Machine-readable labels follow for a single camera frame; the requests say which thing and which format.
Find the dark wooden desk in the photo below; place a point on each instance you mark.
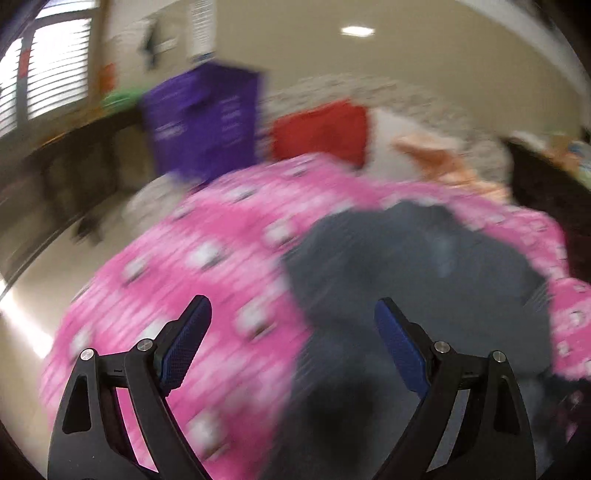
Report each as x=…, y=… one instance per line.
x=55, y=166

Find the floral bed sheet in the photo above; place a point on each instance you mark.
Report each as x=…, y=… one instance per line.
x=415, y=92

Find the ceiling light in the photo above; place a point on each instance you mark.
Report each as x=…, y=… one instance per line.
x=358, y=30

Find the white pillow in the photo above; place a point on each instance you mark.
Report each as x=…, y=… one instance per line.
x=388, y=150

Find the window with blinds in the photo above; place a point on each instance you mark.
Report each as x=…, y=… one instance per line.
x=55, y=69

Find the red cloth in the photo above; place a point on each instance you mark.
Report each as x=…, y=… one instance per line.
x=318, y=131

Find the dark cloth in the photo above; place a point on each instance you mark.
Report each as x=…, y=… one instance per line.
x=545, y=194

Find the purple fabric bag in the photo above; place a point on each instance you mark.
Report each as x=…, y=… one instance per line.
x=203, y=120

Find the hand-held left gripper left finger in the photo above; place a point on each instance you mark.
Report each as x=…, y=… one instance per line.
x=184, y=341

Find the grey striped garment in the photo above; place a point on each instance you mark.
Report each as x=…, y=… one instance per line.
x=392, y=258

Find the white wall notice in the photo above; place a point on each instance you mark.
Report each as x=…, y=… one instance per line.
x=203, y=27

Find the pink penguin print blanket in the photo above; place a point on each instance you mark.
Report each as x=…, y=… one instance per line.
x=184, y=240

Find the orange cloth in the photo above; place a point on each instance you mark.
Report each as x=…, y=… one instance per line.
x=443, y=161

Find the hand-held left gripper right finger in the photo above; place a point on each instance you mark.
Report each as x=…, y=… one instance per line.
x=398, y=344

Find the green cloth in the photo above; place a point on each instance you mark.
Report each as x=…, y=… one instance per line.
x=122, y=98

